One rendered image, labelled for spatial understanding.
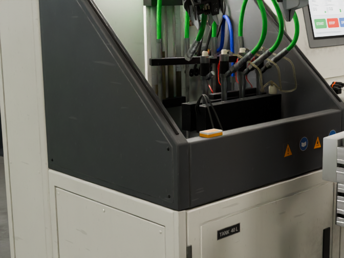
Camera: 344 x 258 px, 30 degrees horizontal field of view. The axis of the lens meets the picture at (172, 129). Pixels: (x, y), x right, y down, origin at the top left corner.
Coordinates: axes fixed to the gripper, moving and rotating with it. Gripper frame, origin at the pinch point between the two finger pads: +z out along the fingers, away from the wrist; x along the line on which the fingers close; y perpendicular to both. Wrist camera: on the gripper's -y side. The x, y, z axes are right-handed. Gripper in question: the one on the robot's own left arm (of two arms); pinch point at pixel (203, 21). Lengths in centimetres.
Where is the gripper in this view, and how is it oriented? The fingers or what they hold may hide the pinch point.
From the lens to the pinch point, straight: 167.4
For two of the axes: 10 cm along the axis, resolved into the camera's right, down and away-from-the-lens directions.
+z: 1.0, 5.5, 8.3
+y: 2.4, 7.9, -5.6
